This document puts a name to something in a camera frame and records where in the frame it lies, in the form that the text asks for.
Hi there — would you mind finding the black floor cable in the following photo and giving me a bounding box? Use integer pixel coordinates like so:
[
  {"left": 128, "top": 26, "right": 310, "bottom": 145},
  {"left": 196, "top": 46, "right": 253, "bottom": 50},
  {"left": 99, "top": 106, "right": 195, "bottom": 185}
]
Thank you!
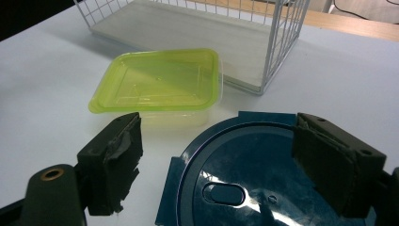
[{"left": 332, "top": 0, "right": 371, "bottom": 22}]

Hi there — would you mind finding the wooden table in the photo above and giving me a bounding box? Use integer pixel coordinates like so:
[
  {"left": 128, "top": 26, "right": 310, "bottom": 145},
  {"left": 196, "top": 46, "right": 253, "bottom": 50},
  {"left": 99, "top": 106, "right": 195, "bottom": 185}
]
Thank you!
[{"left": 187, "top": 0, "right": 399, "bottom": 43}]

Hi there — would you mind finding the round container with blue lid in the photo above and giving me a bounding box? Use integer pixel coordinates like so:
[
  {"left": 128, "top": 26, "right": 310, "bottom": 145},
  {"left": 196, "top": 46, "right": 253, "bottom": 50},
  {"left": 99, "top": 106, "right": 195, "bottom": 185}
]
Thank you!
[{"left": 154, "top": 110, "right": 377, "bottom": 226}]

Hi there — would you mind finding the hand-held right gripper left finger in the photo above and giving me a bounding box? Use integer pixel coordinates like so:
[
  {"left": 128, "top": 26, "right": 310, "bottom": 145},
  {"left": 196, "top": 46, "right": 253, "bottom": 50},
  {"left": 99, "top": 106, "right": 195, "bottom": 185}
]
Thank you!
[{"left": 76, "top": 111, "right": 144, "bottom": 217}]

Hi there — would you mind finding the white wire shelf rack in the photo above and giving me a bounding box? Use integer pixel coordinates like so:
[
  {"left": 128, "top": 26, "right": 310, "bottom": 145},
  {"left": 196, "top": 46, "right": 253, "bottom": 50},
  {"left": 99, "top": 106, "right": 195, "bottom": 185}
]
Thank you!
[{"left": 73, "top": 0, "right": 311, "bottom": 96}]

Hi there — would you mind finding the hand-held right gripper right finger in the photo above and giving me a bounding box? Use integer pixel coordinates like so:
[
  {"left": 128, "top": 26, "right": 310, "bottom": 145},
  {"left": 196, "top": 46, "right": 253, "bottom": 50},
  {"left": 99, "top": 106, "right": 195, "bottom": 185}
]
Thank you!
[{"left": 291, "top": 112, "right": 388, "bottom": 219}]

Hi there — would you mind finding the green lidded plastic container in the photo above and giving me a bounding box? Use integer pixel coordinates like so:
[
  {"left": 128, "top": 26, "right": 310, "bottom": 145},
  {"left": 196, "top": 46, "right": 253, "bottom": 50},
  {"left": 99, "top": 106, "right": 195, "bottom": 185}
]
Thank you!
[{"left": 88, "top": 47, "right": 224, "bottom": 128}]

